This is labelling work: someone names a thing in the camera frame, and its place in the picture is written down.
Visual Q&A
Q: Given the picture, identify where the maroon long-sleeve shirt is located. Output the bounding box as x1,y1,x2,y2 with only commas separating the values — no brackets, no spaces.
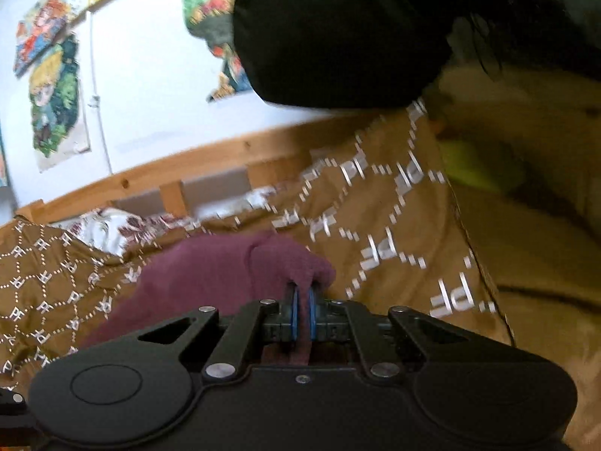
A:
83,231,336,348

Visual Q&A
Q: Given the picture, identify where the wooden bed frame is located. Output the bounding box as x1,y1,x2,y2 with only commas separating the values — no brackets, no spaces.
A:
15,112,376,224

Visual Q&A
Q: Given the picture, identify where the yellow-green small object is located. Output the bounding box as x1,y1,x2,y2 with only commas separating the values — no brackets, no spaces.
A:
439,139,525,194

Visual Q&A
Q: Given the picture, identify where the colourful flower poster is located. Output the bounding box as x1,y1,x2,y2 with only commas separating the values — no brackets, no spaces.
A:
182,0,252,102

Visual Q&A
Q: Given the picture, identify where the black puffy jacket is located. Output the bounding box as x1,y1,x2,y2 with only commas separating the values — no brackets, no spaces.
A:
232,0,600,110

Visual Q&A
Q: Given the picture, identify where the green anime character poster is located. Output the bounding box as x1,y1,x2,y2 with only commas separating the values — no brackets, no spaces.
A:
29,34,91,172

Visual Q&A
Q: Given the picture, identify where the orange blue wall poster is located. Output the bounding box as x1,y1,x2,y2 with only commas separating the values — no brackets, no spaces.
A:
12,0,190,79

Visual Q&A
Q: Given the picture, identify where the brown patterned duvet cover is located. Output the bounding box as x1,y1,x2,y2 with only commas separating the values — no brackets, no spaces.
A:
1,105,600,450

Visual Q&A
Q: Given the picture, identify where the white floral bed sheet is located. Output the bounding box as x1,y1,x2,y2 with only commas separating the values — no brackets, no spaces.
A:
52,183,284,256

